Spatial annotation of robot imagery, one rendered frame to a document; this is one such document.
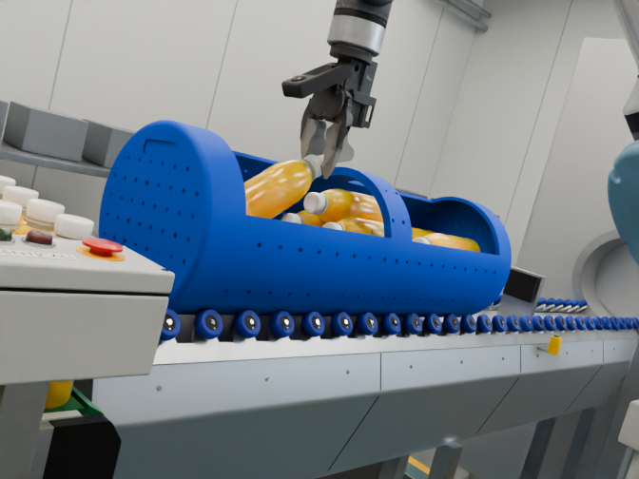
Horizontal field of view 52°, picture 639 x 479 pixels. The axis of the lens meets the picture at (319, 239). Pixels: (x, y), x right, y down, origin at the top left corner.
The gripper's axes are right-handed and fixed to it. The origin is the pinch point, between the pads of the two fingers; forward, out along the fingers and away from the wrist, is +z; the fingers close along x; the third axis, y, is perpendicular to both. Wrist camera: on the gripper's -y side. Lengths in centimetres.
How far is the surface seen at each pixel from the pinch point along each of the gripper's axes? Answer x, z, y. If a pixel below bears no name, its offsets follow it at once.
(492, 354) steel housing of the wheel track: -7, 33, 68
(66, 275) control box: -29, 12, -54
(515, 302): 5, 24, 100
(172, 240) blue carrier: -2.1, 14.3, -25.8
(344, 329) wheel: -6.1, 26.3, 11.2
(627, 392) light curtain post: -26, 39, 113
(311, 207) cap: 5.4, 7.2, 7.5
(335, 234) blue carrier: -8.5, 9.3, -0.4
